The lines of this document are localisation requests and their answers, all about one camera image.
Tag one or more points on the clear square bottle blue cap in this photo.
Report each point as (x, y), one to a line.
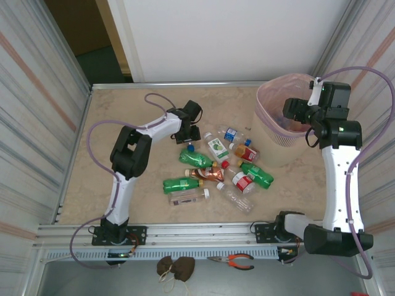
(191, 148)

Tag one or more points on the green plastic bottle yellow cap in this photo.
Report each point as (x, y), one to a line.
(179, 185)
(257, 175)
(197, 158)

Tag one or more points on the lime label bottle white cap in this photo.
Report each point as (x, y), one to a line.
(217, 148)

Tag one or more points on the blue white label bottle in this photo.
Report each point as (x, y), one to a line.
(231, 134)

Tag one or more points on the brown coffee bottle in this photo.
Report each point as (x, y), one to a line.
(206, 174)

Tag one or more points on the red orange label bottle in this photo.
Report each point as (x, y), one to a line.
(248, 153)

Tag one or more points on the clear bottle purple label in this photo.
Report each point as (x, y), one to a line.
(185, 198)

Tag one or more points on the clear ribbed bottle white cap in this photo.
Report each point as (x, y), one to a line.
(237, 198)

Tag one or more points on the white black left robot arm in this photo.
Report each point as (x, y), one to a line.
(160, 126)

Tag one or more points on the brown cloth pouch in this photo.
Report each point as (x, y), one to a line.
(185, 267)
(165, 265)

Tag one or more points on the small red object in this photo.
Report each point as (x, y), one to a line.
(358, 294)

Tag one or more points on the aluminium back edge rail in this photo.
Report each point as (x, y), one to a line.
(169, 84)

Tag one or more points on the aluminium front extrusion rail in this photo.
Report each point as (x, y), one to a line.
(200, 231)

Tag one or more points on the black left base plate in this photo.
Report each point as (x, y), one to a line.
(139, 232)

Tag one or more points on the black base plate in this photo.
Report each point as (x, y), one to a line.
(262, 231)
(139, 232)

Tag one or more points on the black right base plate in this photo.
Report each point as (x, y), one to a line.
(262, 231)

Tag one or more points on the white door frame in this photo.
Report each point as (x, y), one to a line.
(123, 31)

